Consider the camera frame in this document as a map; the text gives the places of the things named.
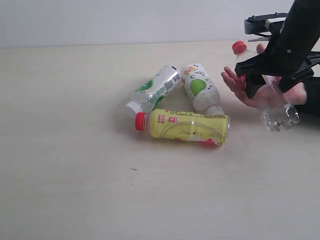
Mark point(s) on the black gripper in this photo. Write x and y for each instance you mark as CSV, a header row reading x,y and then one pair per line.
x,y
290,55

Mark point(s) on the person's open hand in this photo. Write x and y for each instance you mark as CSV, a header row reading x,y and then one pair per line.
x,y
296,95

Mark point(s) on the clear cola bottle red label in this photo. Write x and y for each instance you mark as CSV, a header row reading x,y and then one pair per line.
x,y
282,116

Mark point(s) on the green white label bottle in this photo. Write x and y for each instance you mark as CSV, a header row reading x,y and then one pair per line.
x,y
148,96

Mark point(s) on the green apple label bottle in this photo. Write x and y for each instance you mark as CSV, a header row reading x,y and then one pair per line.
x,y
201,90

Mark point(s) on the black sleeved forearm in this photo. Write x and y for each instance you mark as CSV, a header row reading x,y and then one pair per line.
x,y
312,104

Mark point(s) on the yellow label bottle red cap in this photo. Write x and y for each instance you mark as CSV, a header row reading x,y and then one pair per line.
x,y
184,126

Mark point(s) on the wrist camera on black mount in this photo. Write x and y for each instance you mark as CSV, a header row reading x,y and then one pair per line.
x,y
257,24

